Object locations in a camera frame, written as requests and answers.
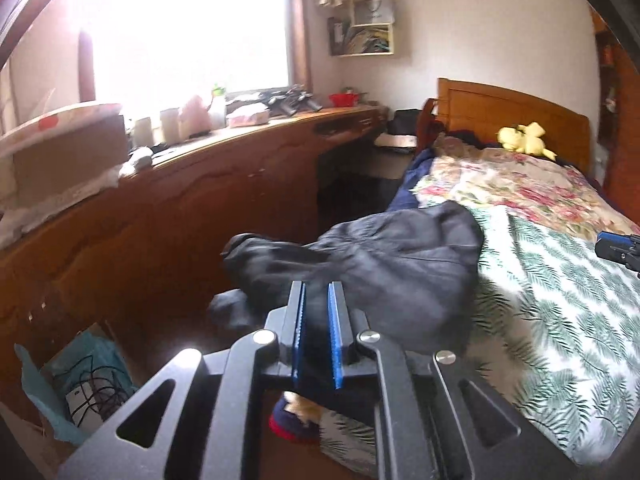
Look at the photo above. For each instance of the cardboard box with cables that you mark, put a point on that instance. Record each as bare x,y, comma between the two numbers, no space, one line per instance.
73,394

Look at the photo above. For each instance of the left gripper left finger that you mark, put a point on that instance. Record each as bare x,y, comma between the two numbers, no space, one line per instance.
291,334

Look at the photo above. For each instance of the floral quilt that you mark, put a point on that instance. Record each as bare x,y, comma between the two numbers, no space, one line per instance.
538,190

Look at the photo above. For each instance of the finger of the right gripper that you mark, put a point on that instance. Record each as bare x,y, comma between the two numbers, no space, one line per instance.
622,249

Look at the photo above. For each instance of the yellow plush toy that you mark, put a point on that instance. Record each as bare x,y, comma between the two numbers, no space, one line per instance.
525,139

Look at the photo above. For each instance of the long wooden desk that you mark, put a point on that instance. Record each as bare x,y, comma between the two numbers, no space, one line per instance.
143,258

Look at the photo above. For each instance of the wooden headboard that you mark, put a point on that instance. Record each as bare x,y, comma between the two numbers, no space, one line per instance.
484,109

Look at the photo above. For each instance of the red blue slipper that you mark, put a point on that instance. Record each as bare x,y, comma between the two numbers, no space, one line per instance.
296,419

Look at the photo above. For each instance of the white wall shelf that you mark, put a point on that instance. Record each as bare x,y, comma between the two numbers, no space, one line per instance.
361,28

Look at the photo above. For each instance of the white patterned box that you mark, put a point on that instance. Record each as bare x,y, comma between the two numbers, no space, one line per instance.
57,160

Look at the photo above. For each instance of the wooden louvered wardrobe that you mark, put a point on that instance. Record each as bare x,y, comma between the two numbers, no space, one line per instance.
617,148

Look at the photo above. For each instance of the red bowl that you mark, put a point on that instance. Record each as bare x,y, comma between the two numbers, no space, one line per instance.
344,99

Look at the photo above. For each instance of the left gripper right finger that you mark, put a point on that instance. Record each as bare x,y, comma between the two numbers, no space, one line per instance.
342,341

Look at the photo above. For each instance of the black jacket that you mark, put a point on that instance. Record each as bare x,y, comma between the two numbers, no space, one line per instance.
413,272

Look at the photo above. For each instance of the palm leaf bedspread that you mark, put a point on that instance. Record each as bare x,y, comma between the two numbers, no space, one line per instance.
555,329

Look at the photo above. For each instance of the wooden chair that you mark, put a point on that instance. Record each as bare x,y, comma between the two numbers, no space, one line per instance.
428,127

